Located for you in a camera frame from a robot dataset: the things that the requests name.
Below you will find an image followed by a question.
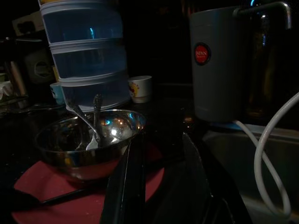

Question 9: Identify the stainless steel bowl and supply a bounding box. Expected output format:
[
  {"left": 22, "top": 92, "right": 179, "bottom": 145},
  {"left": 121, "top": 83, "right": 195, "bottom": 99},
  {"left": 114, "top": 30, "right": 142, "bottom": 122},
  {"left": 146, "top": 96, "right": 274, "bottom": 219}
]
[{"left": 35, "top": 109, "right": 148, "bottom": 183}]

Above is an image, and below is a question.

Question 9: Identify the thick white hose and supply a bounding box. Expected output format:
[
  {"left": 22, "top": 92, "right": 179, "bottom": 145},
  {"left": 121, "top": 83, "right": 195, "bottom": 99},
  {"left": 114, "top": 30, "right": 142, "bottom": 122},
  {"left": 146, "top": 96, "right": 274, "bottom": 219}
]
[{"left": 254, "top": 91, "right": 299, "bottom": 221}]

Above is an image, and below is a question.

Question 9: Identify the thin white tube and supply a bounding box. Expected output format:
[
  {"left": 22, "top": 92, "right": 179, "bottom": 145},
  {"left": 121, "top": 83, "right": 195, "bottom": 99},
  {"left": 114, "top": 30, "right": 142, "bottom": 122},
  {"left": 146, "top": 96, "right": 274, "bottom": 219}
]
[{"left": 233, "top": 119, "right": 292, "bottom": 212}]

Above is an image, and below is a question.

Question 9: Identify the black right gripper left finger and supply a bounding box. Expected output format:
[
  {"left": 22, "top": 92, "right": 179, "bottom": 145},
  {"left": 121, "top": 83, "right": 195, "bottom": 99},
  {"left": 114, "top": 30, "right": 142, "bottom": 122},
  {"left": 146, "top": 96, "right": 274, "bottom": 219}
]
[{"left": 100, "top": 132, "right": 147, "bottom": 224}]

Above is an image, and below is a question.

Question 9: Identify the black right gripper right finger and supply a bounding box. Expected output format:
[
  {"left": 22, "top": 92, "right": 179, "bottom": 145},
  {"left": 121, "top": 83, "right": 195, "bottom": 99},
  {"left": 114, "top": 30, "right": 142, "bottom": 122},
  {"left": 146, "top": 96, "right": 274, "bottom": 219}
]
[{"left": 168, "top": 133, "right": 234, "bottom": 224}]

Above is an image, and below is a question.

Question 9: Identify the white printed mug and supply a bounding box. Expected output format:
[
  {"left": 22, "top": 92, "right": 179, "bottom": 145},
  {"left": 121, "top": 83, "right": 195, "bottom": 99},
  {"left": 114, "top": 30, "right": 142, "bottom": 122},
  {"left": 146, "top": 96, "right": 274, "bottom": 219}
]
[{"left": 128, "top": 75, "right": 153, "bottom": 104}]

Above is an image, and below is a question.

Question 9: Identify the white stacked plastic drawer unit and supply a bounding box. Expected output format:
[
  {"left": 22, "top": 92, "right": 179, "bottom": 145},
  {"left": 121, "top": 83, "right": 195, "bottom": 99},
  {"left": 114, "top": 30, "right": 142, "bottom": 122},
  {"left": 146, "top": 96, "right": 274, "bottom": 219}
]
[{"left": 38, "top": 0, "right": 132, "bottom": 113}]

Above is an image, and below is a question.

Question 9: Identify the grey wall socket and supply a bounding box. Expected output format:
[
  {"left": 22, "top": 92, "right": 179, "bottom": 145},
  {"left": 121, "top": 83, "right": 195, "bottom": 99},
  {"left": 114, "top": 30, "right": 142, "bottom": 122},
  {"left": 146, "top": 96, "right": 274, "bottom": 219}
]
[{"left": 25, "top": 53, "right": 56, "bottom": 85}]

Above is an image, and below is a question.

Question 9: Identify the light blue mug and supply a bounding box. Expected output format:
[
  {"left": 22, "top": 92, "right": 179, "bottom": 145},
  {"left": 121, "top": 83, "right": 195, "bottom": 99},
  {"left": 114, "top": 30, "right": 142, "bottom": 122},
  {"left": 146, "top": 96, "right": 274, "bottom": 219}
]
[{"left": 50, "top": 82, "right": 66, "bottom": 106}]

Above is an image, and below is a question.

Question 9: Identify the stainless steel sink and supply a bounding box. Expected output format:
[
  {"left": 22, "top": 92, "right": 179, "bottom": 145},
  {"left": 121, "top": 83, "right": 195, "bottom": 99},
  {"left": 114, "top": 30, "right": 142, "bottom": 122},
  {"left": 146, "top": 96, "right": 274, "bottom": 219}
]
[{"left": 202, "top": 125, "right": 299, "bottom": 224}]

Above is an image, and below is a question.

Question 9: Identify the pink plate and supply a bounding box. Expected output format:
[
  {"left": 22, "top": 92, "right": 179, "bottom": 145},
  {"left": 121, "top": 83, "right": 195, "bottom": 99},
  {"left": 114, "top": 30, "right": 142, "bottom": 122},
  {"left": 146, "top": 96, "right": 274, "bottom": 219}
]
[{"left": 11, "top": 141, "right": 165, "bottom": 224}]

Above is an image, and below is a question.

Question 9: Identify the black chopstick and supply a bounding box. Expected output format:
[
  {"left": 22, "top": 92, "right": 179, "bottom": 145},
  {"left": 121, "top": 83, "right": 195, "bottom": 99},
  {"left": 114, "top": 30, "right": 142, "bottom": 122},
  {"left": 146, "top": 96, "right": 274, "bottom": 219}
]
[{"left": 13, "top": 187, "right": 87, "bottom": 206}]

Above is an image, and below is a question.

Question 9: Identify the chrome canister tap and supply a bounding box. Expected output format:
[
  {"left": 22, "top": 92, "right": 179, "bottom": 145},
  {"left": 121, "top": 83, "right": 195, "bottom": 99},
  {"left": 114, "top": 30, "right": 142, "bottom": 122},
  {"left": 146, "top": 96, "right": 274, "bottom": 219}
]
[{"left": 233, "top": 1, "right": 292, "bottom": 30}]

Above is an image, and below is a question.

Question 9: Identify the grey water filter canister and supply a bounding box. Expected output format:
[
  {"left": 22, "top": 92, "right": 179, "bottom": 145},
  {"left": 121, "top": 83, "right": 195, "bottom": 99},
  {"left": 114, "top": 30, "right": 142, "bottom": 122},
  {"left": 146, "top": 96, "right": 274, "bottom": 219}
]
[{"left": 189, "top": 6, "right": 252, "bottom": 123}]

